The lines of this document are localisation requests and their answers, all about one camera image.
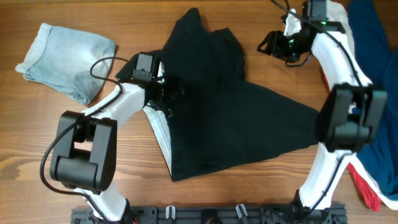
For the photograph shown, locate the black shorts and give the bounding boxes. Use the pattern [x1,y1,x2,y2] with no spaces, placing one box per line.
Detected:
[150,7,318,181]

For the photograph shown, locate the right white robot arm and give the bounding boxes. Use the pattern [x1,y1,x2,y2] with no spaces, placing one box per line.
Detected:
[257,9,387,223]

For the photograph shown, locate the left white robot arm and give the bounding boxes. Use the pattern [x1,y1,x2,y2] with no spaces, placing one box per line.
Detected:
[45,78,183,223]

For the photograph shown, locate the white cloth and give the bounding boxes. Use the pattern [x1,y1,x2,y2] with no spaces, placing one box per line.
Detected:
[327,1,397,210]

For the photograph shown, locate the navy blue garment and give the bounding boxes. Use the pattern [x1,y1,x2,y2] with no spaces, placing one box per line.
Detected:
[348,0,397,201]

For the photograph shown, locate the folded light blue denim shorts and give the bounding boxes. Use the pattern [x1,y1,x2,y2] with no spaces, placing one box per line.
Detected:
[16,23,116,105]

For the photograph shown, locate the red cloth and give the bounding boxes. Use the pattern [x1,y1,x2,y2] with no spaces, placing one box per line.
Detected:
[320,71,382,213]

